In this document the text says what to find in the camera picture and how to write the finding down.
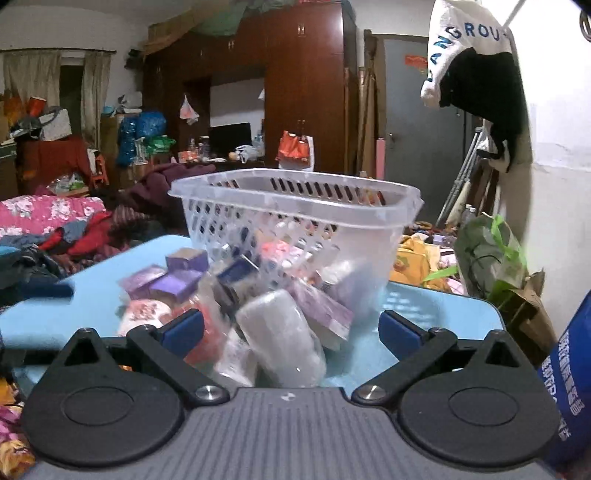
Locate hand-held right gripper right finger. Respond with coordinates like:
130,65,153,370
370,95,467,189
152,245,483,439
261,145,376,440
351,309,528,407

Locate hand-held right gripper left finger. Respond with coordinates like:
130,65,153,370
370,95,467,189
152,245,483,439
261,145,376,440
60,308,230,409

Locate red packet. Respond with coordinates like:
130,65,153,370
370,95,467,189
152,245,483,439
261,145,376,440
185,295,228,370

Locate pink floral packet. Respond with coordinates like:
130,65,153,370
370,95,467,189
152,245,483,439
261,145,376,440
117,299,174,335

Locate small purple box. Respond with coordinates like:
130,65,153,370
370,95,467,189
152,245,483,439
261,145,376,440
119,265,168,298
150,270,204,305
165,248,209,273

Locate purple striped box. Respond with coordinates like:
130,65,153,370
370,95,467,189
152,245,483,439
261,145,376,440
286,279,354,352

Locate dark blue box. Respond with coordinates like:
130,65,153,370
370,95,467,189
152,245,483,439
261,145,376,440
215,256,264,296

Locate clear plastic basket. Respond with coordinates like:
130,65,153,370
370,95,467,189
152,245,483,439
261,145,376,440
168,168,424,342

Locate white cotton pad pack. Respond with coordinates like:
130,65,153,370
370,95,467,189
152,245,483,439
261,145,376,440
235,290,328,388

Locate yellow bag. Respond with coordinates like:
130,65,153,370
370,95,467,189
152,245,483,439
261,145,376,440
390,233,455,291

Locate green plastic bag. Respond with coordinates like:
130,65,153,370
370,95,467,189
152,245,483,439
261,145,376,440
455,215,529,301

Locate brown paper bag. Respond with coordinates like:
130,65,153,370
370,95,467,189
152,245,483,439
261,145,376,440
501,272,557,365

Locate maroon cloth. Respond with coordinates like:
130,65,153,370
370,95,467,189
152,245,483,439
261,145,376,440
120,162,218,217

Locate metal crutches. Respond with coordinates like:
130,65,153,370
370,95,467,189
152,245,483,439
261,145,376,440
436,124,485,227

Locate blue fabric bag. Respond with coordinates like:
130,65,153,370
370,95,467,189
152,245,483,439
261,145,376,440
536,288,591,472

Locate pink floral blanket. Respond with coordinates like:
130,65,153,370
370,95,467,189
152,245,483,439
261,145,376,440
0,195,107,241

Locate green shopping bag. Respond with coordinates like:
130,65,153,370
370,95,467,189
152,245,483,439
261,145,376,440
147,135,176,155

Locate grey door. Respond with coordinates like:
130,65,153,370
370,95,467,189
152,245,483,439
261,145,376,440
383,34,467,215

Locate black monitor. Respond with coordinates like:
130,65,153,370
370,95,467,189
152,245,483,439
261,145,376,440
210,122,252,158

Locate blue plastic bags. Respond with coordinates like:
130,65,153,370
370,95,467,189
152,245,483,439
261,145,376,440
116,111,167,167

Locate orange and white hanging bag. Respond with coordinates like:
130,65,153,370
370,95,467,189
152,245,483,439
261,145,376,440
276,130,315,172

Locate red cloth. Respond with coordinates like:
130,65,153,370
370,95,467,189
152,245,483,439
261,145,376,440
18,138,93,190

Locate small white hanging bag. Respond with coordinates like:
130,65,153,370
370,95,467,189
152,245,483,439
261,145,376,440
179,95,200,125

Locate beige curtain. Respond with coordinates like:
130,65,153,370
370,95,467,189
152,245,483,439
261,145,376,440
82,51,112,148
2,50,63,109

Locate white and black hanging garment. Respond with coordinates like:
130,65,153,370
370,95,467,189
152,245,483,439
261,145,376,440
420,0,532,174

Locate brown wooden wardrobe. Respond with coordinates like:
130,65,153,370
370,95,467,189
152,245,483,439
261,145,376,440
143,0,358,178

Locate green cloth on wardrobe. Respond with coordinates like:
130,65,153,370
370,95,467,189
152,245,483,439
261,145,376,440
191,0,345,37

